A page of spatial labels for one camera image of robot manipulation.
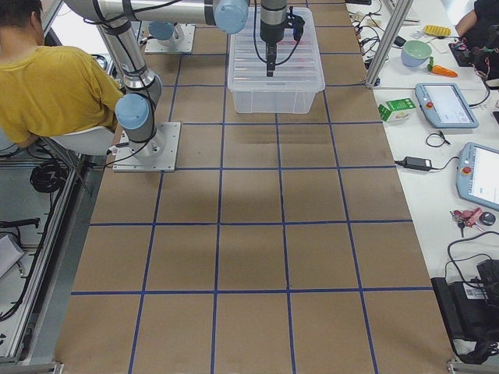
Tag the far teach pendant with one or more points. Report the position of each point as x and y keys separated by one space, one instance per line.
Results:
x=444 y=106

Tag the black power adapter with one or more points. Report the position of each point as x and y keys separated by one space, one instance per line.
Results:
x=415 y=163

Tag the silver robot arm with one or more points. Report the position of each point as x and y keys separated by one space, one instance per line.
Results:
x=114 y=20
x=165 y=33

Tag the clear plastic storage box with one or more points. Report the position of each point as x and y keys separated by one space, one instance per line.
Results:
x=279 y=101

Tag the green and blue bowl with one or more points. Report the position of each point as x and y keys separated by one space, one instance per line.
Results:
x=415 y=53

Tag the aluminium frame post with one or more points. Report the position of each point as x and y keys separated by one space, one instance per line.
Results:
x=391 y=32

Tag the teach pendant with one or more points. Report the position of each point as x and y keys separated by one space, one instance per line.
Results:
x=477 y=175
x=444 y=106

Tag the red keychain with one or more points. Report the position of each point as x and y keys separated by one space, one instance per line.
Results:
x=465 y=218

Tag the orange toy carrot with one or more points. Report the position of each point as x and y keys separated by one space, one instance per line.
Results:
x=440 y=70

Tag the person in yellow shirt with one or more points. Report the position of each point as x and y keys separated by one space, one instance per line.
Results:
x=48 y=91

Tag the green white carton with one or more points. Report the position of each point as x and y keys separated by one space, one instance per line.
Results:
x=396 y=110

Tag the white chair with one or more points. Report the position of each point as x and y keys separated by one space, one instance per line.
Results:
x=92 y=142

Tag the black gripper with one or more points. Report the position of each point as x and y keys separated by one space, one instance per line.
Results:
x=270 y=33

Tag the yellow corrugated toy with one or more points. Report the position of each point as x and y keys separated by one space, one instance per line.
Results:
x=437 y=31

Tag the near teach pendant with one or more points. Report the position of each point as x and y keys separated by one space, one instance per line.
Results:
x=477 y=175

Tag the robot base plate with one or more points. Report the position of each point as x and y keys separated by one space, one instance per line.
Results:
x=159 y=154
x=186 y=47

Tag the clear plastic box lid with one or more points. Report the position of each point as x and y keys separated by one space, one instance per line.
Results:
x=298 y=64

